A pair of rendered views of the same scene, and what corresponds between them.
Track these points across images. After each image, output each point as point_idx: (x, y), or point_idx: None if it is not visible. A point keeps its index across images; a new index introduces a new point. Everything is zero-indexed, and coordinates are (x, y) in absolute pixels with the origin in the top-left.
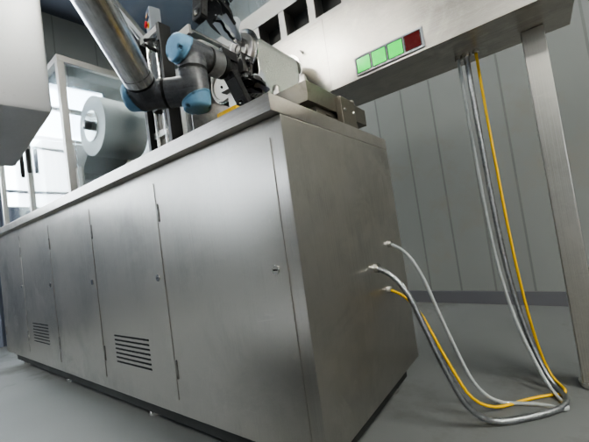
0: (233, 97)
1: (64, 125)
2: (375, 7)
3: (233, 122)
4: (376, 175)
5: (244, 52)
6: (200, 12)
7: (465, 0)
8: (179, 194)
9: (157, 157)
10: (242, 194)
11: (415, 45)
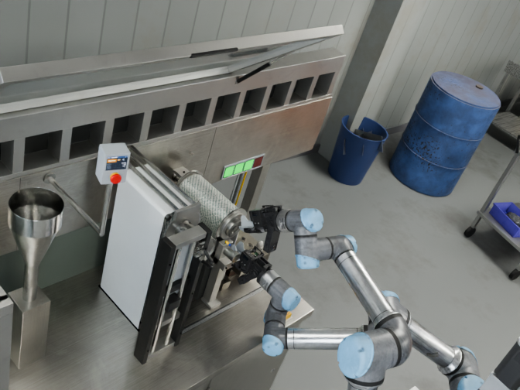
0: (245, 282)
1: None
2: (251, 132)
3: (294, 325)
4: None
5: (238, 230)
6: (275, 248)
7: (285, 144)
8: (232, 371)
9: (236, 361)
10: None
11: (258, 165)
